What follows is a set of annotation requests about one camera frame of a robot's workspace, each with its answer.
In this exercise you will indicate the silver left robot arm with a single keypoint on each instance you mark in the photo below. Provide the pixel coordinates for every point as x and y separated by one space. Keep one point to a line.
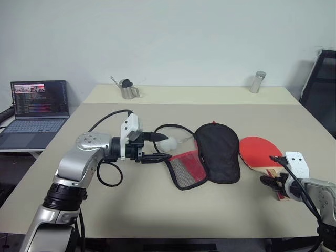
78 162

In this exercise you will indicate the steel cylinder bottle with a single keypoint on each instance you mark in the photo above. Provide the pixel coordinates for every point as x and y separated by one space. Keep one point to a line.
256 82

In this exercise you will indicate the black mesh office chair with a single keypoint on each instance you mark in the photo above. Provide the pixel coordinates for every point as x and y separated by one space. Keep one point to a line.
321 89

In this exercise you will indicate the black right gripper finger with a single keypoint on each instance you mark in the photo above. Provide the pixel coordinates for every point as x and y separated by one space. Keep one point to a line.
278 159
269 181

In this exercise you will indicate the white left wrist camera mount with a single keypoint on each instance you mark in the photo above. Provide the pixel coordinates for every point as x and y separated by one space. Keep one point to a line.
130 126

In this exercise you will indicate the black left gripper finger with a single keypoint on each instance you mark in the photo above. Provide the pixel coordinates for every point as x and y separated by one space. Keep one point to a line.
157 158
156 137

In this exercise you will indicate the thin metal stick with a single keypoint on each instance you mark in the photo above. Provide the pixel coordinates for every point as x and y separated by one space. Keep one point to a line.
114 81

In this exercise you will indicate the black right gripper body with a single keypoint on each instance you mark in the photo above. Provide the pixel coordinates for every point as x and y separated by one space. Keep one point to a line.
283 183

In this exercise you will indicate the white side table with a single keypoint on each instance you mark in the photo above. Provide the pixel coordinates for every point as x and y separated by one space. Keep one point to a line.
23 151

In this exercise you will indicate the red table tennis paddle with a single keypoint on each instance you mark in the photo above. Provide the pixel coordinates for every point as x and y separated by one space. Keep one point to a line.
258 152

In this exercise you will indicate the black tube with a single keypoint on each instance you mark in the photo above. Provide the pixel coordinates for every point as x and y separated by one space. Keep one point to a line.
5 114

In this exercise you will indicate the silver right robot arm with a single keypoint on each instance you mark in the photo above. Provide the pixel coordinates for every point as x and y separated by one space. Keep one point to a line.
321 197

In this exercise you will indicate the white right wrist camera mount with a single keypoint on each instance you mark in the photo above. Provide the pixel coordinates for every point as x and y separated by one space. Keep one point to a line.
298 164

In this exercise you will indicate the grey open laptop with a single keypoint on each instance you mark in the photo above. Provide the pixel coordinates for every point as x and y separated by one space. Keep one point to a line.
34 115

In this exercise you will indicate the steel pitcher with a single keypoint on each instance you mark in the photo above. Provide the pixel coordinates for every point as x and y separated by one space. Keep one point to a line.
128 92

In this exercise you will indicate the black lump in pitcher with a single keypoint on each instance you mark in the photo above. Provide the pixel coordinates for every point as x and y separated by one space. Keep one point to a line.
127 83

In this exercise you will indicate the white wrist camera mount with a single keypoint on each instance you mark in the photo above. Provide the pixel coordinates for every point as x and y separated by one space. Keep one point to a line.
298 164
130 126

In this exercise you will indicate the black and red paddle case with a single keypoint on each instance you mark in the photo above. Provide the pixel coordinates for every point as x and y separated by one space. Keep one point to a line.
218 155

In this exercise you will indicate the white ball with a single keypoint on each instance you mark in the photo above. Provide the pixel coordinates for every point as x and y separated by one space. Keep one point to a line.
167 144

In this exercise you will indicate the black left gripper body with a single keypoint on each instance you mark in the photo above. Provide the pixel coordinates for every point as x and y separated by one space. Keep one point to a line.
136 148

